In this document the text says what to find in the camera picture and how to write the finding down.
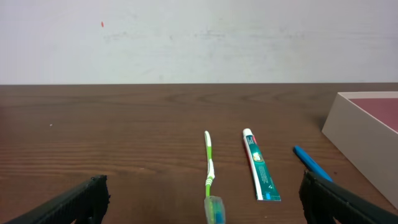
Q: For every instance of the green toothpaste tube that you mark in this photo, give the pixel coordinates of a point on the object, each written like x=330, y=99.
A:
x=264, y=186

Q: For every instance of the green white toothbrush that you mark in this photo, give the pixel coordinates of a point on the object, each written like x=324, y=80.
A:
x=214, y=208

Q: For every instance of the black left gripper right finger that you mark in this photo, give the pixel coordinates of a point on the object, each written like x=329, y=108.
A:
x=325, y=202

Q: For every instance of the blue disposable razor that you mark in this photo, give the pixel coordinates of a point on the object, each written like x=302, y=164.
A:
x=310, y=163

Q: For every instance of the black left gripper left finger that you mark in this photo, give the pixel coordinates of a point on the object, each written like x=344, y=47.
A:
x=86, y=203

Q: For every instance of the white box with red bottom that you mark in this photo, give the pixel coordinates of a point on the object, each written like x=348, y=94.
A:
x=363, y=126

